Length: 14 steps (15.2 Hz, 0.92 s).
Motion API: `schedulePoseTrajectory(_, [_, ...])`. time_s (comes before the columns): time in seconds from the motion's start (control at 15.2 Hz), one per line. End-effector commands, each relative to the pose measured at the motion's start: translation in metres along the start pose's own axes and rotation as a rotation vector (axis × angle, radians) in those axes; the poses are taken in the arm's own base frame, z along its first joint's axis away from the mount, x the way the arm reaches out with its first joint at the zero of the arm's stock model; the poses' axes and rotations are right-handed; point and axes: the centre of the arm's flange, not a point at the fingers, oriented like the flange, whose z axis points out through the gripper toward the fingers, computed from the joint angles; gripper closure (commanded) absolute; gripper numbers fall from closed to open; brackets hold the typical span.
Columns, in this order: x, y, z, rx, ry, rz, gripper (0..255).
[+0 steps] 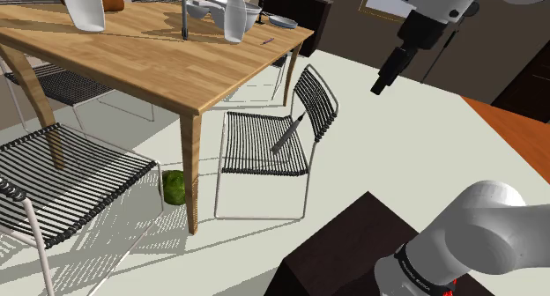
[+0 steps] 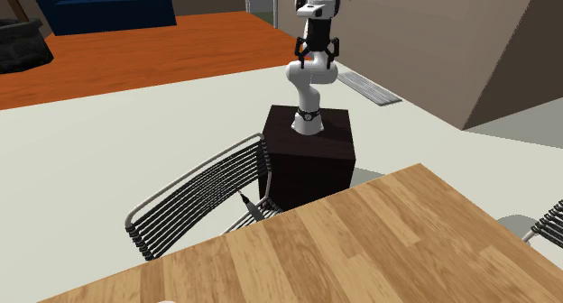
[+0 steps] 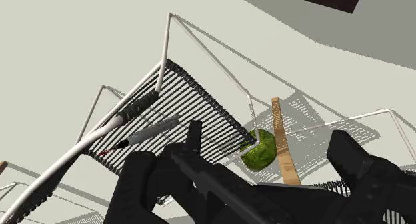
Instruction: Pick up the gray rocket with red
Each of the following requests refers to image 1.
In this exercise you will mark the small grey bowl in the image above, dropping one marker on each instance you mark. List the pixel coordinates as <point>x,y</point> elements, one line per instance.
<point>199,9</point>

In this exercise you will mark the grey metal pole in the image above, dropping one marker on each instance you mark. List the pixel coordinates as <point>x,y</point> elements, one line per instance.
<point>185,16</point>

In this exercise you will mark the large white bowl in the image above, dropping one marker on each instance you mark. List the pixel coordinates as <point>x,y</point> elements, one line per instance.
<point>253,11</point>

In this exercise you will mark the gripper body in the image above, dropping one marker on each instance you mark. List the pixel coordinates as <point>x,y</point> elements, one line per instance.
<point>423,31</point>

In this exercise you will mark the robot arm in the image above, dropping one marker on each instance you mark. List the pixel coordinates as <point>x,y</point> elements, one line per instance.
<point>481,226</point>

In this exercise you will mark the framed wall picture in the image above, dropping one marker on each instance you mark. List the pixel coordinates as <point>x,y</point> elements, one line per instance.
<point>386,1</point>

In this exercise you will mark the white plate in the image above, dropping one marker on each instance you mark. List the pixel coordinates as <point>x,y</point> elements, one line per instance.
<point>282,22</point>

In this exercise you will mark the white bottle vase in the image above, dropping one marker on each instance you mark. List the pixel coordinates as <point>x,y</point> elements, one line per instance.
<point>235,20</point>

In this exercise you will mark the dark wooden cabinet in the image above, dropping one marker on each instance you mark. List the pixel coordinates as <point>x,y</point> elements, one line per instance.
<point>528,89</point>

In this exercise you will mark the wide white vase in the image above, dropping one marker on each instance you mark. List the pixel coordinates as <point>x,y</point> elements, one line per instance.
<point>86,7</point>

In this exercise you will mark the green round vegetable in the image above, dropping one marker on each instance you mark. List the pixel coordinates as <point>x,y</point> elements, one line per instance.
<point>174,187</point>

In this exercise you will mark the dark sideboard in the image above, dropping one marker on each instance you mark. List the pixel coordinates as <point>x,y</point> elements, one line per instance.
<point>296,16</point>

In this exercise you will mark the purple pen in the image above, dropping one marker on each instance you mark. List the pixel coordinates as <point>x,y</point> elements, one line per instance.
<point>268,41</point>

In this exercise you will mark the grey pen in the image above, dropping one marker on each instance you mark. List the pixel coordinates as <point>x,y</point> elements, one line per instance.
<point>287,134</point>

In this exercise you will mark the wooden dining table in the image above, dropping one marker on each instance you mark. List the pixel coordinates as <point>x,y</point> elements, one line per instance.
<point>141,59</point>

